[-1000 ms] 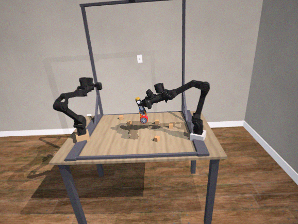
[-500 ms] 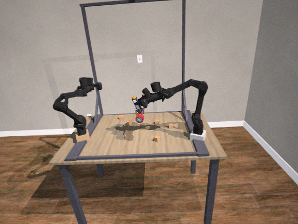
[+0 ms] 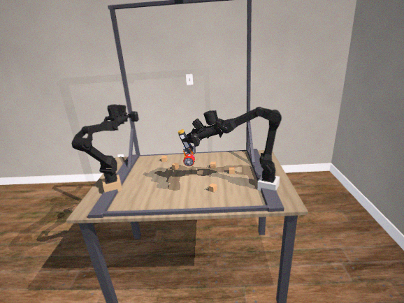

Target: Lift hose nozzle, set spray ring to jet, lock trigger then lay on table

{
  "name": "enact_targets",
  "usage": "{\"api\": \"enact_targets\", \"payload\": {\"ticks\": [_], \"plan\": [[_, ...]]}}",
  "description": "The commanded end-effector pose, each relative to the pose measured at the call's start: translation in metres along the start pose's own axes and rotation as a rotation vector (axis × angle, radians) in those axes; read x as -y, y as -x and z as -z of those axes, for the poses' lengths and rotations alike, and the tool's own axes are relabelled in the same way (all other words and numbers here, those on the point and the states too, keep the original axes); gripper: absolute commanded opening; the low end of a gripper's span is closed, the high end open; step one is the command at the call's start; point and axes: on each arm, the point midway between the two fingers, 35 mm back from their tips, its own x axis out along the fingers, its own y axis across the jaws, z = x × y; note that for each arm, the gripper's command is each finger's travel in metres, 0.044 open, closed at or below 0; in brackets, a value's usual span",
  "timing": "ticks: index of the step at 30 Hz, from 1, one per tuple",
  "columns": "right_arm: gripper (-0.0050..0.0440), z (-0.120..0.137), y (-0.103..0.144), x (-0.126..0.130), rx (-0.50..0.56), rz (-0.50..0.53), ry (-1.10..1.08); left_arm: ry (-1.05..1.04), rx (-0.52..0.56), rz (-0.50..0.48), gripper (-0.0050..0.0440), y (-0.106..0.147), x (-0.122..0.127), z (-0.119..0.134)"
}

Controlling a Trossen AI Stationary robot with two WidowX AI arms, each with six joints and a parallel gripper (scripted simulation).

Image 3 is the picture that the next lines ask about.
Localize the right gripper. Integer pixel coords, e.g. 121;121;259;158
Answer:
118;111;139;124

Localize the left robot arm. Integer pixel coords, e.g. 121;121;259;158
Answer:
192;107;282;183

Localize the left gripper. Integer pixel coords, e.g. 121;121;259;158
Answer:
182;126;210;147

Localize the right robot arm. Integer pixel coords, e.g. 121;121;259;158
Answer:
71;104;127;184

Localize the grey metal overhead frame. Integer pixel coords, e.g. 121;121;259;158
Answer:
108;0;254;168

